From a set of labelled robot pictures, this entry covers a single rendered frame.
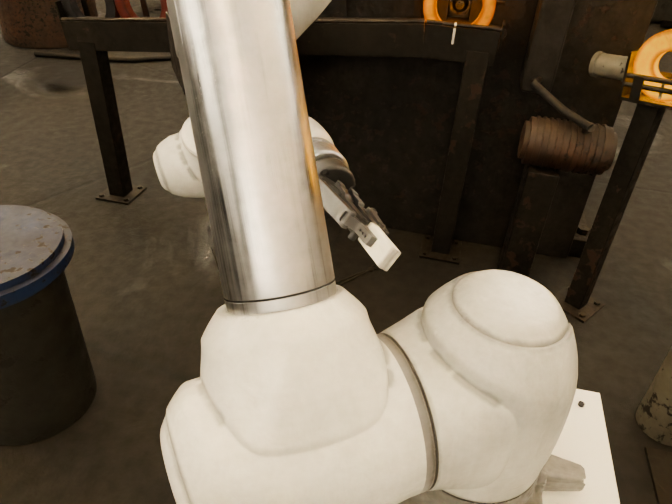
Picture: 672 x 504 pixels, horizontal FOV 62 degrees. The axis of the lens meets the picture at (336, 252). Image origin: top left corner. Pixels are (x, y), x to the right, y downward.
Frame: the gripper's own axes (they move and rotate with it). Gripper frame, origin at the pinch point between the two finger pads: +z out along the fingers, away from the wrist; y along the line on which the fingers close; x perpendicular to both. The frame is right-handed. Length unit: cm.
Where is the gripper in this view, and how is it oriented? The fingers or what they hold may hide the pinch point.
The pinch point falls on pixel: (378, 245)
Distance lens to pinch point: 71.3
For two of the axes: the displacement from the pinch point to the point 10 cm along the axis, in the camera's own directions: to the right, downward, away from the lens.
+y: -7.3, -3.6, -5.8
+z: 3.5, 5.2, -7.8
